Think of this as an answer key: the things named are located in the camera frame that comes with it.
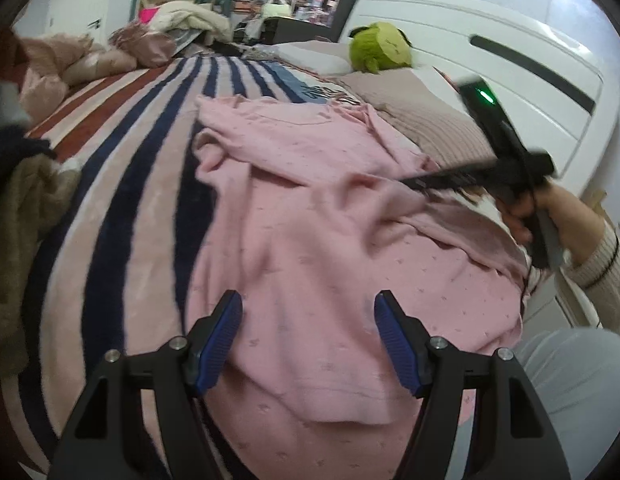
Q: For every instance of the person's grey trouser leg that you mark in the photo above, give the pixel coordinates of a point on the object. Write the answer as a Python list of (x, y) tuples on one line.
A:
[(576, 374)]

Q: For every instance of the white door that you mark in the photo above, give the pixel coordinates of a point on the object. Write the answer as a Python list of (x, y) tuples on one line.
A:
[(84, 0)]

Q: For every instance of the pink knit sweater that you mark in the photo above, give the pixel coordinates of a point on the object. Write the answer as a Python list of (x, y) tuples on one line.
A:
[(311, 220)]

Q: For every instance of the green plush toy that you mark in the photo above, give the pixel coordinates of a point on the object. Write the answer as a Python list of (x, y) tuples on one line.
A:
[(379, 46)]

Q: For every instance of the beige ribbed pillow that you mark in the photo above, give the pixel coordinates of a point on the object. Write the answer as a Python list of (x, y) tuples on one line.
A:
[(424, 107)]

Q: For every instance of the person's right hand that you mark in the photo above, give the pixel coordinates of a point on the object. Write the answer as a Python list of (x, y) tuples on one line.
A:
[(579, 228)]

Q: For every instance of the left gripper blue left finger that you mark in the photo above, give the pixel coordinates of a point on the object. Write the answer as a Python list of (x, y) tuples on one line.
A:
[(210, 340)]

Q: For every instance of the brown dark clothes pile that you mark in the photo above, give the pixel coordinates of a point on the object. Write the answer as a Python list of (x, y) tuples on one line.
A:
[(35, 193)]

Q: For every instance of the white bed headboard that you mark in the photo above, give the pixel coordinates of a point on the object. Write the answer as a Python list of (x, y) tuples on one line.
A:
[(559, 96)]

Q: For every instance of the pink crumpled duvet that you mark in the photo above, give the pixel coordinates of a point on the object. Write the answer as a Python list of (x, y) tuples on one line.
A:
[(60, 62)]

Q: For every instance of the pink satin bag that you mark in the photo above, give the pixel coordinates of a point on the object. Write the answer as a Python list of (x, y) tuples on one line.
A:
[(150, 48)]

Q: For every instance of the black shelf with items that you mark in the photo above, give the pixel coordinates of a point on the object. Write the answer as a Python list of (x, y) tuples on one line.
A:
[(310, 0)]

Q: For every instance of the cream clothes pile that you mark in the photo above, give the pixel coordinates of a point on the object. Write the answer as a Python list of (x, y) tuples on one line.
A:
[(181, 14)]

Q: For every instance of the white knit right sleeve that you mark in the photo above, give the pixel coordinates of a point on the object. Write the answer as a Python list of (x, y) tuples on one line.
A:
[(599, 278)]

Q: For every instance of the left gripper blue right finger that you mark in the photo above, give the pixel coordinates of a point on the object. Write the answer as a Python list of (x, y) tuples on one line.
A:
[(406, 342)]

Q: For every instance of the striped fleece blanket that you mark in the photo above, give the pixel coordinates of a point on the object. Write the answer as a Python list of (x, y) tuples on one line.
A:
[(114, 272)]

